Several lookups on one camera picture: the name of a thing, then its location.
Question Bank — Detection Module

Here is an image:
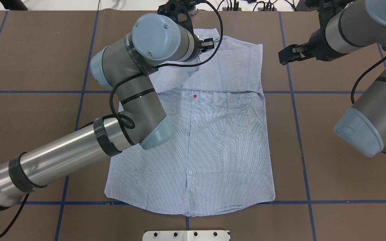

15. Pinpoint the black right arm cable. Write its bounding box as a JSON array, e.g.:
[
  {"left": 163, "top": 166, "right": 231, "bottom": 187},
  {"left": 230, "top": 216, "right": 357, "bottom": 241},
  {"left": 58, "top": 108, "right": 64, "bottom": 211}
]
[{"left": 350, "top": 54, "right": 386, "bottom": 105}]

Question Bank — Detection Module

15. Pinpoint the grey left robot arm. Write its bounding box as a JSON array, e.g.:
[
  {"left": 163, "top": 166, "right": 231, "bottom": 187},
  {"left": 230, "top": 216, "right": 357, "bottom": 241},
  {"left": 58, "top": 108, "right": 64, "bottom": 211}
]
[{"left": 0, "top": 0, "right": 219, "bottom": 212}]

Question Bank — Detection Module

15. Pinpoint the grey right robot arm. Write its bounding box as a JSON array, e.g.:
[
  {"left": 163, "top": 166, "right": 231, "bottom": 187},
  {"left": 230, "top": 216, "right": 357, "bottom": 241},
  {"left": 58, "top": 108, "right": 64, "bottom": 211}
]
[{"left": 278, "top": 0, "right": 386, "bottom": 157}]

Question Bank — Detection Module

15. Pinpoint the light blue striped shirt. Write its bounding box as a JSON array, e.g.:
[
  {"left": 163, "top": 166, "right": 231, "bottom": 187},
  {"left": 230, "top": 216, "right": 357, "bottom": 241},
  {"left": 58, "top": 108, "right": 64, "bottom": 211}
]
[{"left": 104, "top": 29, "right": 275, "bottom": 217}]

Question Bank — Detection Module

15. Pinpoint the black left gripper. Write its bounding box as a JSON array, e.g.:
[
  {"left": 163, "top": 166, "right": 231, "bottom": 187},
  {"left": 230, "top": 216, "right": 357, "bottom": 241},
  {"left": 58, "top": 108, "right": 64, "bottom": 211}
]
[{"left": 157, "top": 0, "right": 215, "bottom": 53}]

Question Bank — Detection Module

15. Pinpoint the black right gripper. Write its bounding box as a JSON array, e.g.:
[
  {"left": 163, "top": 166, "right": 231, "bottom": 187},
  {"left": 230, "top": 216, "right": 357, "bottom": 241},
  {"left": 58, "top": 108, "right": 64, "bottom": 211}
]
[{"left": 278, "top": 29, "right": 331, "bottom": 65}]

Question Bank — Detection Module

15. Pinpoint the black object top left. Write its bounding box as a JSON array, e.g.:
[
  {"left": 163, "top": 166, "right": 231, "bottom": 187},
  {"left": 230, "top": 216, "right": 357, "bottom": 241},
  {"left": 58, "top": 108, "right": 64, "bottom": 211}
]
[{"left": 0, "top": 0, "right": 28, "bottom": 11}]

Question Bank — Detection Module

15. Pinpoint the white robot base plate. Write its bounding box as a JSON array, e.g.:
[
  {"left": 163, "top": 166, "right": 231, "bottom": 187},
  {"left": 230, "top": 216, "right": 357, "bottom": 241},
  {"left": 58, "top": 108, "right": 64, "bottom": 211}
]
[{"left": 142, "top": 230, "right": 231, "bottom": 241}]

